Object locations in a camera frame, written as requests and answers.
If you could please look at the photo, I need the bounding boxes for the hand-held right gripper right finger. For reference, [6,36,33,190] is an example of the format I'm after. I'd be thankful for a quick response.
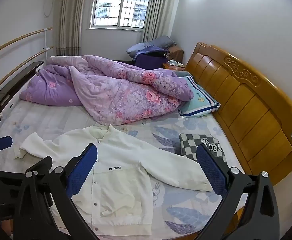
[196,144,280,240]

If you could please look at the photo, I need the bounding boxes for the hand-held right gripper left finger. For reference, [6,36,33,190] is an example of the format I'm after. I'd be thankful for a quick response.
[13,143,98,240]

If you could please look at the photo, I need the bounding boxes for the white jacket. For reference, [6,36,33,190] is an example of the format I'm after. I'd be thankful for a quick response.
[13,124,212,237]

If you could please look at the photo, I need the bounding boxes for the checkered grey white cloth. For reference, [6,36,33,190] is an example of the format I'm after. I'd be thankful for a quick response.
[179,133,227,163]

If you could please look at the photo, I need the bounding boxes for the white floral bed sheet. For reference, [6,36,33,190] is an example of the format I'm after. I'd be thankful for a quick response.
[0,97,248,240]

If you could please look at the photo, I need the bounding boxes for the wooden headboard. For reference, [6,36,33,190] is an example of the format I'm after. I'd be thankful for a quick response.
[185,42,292,187]

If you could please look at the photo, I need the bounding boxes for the teal striped pillow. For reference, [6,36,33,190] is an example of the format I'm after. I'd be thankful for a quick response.
[178,76,221,118]

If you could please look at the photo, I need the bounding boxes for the purple floral quilt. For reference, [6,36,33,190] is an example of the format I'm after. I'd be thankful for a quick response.
[19,54,194,126]

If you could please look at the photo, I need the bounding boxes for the wooden nightstand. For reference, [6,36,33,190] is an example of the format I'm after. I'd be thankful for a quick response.
[163,60,186,71]

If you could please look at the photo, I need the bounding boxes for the brown cloth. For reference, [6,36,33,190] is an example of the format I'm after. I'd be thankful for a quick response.
[169,45,184,63]

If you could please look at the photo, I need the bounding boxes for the dark purple cloth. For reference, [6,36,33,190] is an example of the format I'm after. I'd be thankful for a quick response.
[133,50,170,69]

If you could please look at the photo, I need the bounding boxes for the blue grey pillow pile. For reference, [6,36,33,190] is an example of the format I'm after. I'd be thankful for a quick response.
[126,35,175,55]

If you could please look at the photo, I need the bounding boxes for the striped beige curtain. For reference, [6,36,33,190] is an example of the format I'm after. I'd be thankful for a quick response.
[56,0,96,57]
[142,0,177,43]

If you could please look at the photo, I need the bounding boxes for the window with bars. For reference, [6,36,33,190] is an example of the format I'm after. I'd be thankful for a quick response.
[87,0,152,32]

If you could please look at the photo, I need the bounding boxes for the wooden wall rail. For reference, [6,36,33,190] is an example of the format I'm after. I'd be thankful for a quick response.
[0,27,53,59]
[0,46,54,100]

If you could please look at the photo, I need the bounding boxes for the white rail post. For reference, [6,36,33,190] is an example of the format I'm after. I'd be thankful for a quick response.
[43,29,49,63]

